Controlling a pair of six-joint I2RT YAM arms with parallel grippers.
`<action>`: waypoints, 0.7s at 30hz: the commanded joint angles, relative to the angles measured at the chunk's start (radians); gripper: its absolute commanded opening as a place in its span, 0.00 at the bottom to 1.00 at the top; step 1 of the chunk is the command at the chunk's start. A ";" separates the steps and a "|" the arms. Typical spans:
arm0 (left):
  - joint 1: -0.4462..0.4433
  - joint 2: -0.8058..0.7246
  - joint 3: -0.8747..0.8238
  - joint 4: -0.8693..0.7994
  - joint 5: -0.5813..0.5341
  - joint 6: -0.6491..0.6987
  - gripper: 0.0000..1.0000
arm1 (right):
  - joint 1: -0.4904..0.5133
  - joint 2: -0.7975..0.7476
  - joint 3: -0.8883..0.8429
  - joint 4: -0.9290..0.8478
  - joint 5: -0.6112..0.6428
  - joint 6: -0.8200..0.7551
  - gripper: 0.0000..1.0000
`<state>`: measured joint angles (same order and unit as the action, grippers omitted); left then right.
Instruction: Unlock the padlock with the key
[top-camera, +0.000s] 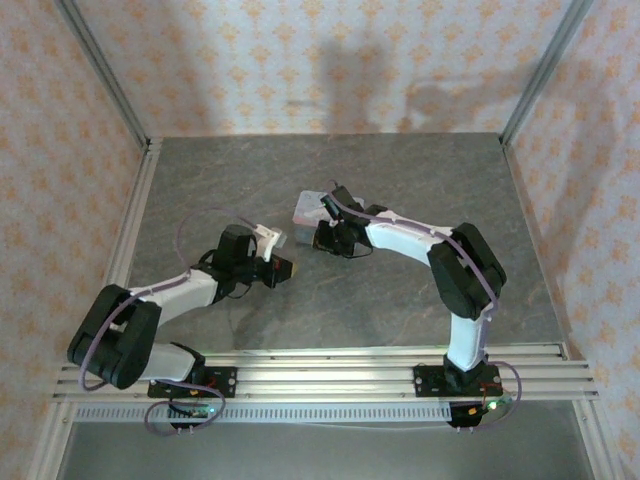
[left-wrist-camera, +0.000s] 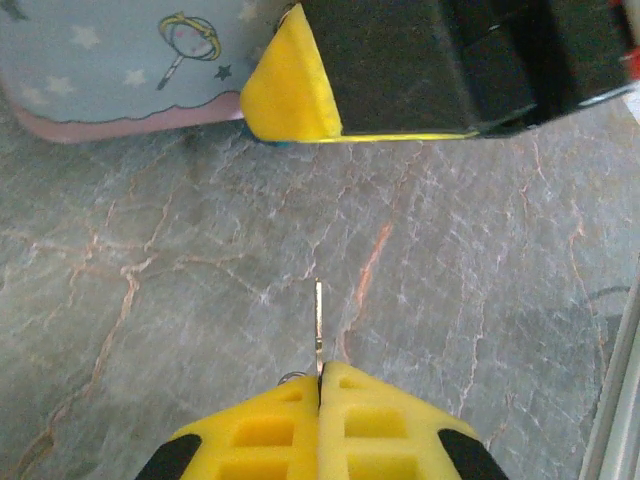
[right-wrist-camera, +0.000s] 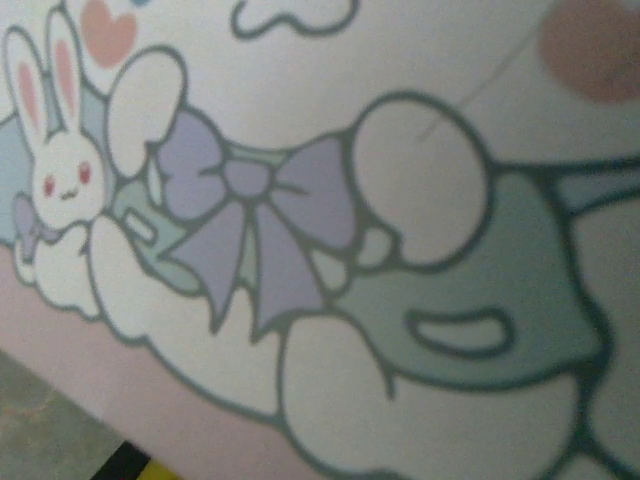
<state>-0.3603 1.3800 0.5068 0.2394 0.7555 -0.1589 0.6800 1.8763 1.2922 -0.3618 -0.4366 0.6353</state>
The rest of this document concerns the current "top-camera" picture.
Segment pastel cartoon tin box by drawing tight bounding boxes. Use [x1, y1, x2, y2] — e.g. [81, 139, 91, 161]
[291, 188, 335, 247]

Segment left controller board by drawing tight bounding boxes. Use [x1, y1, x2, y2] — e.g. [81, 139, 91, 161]
[168, 399, 221, 432]

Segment controller board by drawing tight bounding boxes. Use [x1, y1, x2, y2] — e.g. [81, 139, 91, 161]
[447, 397, 516, 432]
[168, 399, 221, 432]

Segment right controller board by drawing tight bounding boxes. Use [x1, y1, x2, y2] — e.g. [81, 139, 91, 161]
[447, 397, 516, 432]

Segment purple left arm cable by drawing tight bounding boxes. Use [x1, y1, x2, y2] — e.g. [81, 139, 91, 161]
[79, 207, 266, 437]

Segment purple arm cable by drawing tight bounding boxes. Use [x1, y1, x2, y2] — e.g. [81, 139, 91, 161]
[324, 179, 525, 432]
[79, 207, 266, 437]

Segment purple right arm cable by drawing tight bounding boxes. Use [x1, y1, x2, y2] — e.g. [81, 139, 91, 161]
[324, 179, 525, 432]

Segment aluminium cross rail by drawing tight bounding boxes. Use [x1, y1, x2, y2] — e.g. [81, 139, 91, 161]
[52, 341, 601, 403]

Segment aluminium table side rail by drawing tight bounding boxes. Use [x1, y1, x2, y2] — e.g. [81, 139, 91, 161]
[499, 134, 574, 361]
[102, 138, 164, 301]

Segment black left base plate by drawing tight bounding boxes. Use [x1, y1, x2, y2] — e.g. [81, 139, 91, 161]
[147, 366, 239, 400]

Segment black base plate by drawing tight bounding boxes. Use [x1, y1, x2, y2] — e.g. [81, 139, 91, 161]
[413, 364, 502, 400]
[147, 366, 239, 400]

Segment white slotted cable duct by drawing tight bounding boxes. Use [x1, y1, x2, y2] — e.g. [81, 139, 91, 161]
[74, 402, 454, 425]

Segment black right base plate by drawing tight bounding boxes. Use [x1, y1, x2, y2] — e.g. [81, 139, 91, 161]
[413, 364, 502, 400]

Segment aluminium frame post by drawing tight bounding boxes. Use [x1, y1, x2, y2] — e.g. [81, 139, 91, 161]
[53, 0, 151, 147]
[499, 0, 596, 147]

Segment aluminium lower frame rail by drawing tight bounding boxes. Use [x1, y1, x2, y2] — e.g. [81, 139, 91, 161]
[32, 402, 77, 480]
[572, 399, 621, 480]

